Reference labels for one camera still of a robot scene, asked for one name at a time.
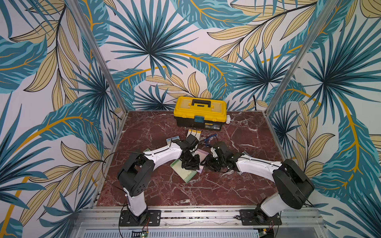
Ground pink memo pad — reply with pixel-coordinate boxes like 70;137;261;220
194;149;209;173

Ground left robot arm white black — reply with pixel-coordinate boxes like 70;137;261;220
117;135;200;225

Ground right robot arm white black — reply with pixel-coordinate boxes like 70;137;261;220
201;141;315;225

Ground large green memo pad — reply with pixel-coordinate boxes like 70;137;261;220
170;159;197;183

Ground blue topped cream memo pad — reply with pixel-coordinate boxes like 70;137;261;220
166;136;180;145

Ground yellow topped cream memo pad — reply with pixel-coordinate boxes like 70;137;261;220
187;129;201;139

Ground yellow black toolbox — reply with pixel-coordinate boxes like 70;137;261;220
174;96;227;131

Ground blue handled pliers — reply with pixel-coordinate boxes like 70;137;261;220
199;134;218;147

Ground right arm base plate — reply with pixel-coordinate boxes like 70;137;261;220
239;209;282;226

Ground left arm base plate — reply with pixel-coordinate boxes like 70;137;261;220
119;210;161;227

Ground aluminium front rail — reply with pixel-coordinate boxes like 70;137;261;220
69;205;330;238

